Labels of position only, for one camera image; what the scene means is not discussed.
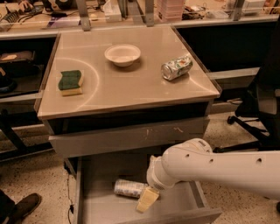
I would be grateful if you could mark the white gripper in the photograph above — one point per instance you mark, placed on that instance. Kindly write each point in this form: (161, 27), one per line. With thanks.
(155, 181)

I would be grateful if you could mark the clear plastic water bottle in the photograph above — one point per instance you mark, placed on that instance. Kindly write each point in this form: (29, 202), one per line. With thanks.
(129, 188)

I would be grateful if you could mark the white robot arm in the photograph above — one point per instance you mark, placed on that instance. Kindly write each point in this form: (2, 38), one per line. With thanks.
(194, 160)

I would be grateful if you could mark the open middle drawer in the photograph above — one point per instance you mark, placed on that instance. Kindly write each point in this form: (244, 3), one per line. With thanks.
(96, 202)

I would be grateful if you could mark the closed top drawer front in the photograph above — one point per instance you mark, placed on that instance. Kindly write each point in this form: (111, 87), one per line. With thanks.
(128, 137)

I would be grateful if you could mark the grey drawer cabinet with counter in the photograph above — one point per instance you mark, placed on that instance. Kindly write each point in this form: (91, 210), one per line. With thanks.
(113, 96)

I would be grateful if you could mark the brown shoe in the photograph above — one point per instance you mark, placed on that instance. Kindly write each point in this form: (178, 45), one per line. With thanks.
(24, 207)

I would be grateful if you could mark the crushed green soda can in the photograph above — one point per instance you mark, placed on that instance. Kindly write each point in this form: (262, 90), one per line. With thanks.
(175, 68)

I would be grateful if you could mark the black table leg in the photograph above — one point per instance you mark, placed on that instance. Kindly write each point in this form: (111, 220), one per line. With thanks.
(7, 123)

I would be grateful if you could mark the green and yellow sponge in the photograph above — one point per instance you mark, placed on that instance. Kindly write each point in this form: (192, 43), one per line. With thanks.
(71, 82)

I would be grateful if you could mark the white paper bowl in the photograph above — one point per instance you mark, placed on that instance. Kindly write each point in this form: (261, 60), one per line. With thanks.
(122, 55)

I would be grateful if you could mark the black office chair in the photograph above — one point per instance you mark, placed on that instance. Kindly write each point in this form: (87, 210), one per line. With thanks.
(262, 101)

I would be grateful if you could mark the pink stacked containers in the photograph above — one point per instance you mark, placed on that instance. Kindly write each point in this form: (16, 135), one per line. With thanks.
(170, 10)

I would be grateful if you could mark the white box on back desk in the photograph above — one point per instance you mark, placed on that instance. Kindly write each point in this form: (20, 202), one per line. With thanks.
(112, 11)

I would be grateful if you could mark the grey metal centre post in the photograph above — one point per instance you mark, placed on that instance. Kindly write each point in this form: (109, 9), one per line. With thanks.
(149, 12)

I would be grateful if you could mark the grey metal desk post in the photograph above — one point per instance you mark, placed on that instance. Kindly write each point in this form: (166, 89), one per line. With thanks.
(83, 12)

